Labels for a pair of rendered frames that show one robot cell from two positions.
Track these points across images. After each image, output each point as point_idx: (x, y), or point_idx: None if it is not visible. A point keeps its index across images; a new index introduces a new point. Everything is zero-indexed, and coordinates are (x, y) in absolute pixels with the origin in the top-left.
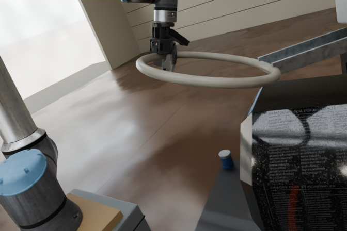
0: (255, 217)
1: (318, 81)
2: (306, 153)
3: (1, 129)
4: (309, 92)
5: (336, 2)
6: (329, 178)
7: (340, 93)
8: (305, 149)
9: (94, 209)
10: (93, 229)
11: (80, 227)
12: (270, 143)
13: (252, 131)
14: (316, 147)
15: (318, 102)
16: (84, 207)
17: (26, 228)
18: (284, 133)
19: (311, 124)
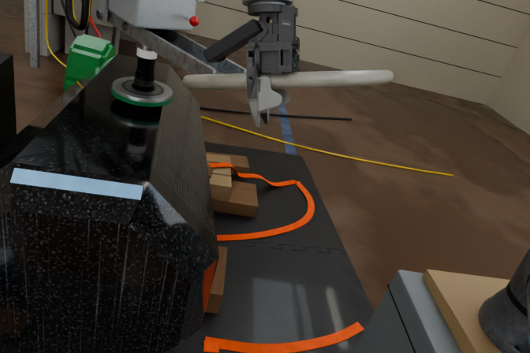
0: (190, 325)
1: (75, 120)
2: (192, 184)
3: None
4: (110, 131)
5: (142, 0)
6: (208, 191)
7: (128, 118)
8: (189, 181)
9: (458, 303)
10: (468, 283)
11: (484, 300)
12: (183, 200)
13: (170, 204)
14: (188, 173)
15: (147, 132)
16: (472, 321)
17: None
18: (175, 180)
19: (170, 155)
